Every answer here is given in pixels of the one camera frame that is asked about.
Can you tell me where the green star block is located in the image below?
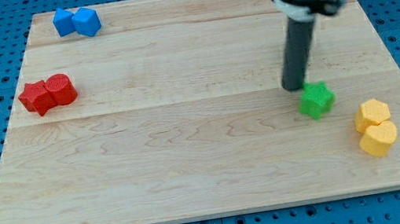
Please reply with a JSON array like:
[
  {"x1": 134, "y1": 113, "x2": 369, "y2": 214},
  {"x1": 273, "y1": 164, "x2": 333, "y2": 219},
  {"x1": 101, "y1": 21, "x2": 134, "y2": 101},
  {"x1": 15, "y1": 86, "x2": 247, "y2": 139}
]
[{"x1": 299, "y1": 81, "x2": 336, "y2": 120}]

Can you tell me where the red star block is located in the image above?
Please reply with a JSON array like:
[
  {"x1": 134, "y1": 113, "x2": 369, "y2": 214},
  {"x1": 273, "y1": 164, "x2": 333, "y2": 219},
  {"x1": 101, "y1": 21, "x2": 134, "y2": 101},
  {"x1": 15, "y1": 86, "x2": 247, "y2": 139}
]
[{"x1": 18, "y1": 80, "x2": 57, "y2": 116}]

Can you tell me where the light wooden board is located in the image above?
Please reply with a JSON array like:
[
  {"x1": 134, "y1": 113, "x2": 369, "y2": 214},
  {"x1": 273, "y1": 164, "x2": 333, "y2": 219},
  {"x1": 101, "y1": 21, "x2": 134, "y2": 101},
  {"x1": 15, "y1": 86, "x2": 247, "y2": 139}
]
[{"x1": 0, "y1": 0, "x2": 400, "y2": 224}]

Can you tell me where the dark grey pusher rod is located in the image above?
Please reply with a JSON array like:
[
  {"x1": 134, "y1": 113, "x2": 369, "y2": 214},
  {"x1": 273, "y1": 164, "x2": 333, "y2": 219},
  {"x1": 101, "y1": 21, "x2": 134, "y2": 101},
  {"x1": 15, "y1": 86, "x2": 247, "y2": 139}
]
[{"x1": 281, "y1": 18, "x2": 315, "y2": 91}]

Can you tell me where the red cylinder block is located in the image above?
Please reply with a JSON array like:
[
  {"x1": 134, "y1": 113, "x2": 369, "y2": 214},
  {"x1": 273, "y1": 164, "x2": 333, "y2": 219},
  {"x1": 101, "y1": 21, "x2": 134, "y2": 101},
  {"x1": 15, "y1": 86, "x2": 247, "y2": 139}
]
[{"x1": 45, "y1": 73, "x2": 78, "y2": 105}]

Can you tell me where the blue pentagon block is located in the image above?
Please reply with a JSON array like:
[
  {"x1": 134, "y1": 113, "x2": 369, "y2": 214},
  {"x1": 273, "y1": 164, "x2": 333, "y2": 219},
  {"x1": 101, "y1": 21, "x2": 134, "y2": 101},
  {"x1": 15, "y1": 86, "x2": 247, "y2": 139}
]
[{"x1": 72, "y1": 7, "x2": 102, "y2": 37}]

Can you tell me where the blue cube block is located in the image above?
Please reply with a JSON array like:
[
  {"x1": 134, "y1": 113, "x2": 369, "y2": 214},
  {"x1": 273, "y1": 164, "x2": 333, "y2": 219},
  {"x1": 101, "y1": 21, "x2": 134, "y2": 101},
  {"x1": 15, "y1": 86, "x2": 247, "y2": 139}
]
[{"x1": 52, "y1": 8, "x2": 75, "y2": 37}]

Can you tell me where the yellow hexagon block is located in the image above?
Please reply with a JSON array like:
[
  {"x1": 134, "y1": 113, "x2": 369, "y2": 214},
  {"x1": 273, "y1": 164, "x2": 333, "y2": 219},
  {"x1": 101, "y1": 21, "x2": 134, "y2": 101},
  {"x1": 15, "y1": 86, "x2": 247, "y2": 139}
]
[{"x1": 354, "y1": 98, "x2": 391, "y2": 133}]

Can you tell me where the yellow heart block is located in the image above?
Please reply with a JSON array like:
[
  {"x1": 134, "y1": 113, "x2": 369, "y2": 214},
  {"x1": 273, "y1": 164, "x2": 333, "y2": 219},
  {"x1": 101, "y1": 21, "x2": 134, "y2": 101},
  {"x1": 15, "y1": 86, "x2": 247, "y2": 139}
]
[{"x1": 359, "y1": 120, "x2": 398, "y2": 157}]

